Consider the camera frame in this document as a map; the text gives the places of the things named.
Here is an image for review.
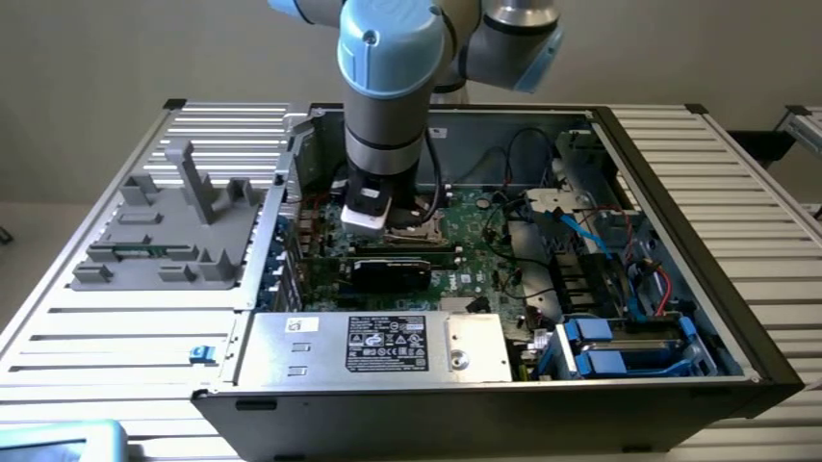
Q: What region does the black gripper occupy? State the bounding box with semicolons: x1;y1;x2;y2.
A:
383;162;446;231

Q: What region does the CPU socket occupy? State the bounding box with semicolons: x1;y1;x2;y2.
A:
379;211;454;250

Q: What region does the black RAM stick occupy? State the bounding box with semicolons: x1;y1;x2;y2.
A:
355;242;464;257

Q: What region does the green motherboard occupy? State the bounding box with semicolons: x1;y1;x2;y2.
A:
281;185;566;317

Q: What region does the black graphics card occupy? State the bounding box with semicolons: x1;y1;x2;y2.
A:
296;256;436;295

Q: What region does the black rear case fan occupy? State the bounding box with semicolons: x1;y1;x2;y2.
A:
289;115;348;193

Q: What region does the silver drive cage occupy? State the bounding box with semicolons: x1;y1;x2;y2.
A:
523;128;643;254

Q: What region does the silver power supply unit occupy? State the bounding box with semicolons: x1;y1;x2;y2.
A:
231;310;514;387

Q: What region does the blue disk bay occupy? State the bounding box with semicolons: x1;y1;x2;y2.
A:
552;313;722;382

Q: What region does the grey plastic parts rack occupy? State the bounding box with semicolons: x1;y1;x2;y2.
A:
65;140;268;293

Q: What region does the black open PC case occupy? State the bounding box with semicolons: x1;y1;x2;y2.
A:
189;102;807;462

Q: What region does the teal box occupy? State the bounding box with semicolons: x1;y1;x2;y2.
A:
0;418;131;462

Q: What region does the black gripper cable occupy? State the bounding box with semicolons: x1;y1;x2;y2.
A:
424;128;452;216

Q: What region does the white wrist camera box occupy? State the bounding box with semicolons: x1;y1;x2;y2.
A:
339;174;395;238

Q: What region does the black looped case wire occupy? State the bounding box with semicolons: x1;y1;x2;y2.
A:
462;126;555;192

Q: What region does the light blue data wire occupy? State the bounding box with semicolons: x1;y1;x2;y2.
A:
556;206;612;262

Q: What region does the dark blue data wire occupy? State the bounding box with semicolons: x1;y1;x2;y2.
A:
623;258;646;324

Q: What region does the red wire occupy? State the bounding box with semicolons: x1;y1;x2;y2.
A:
644;259;674;315

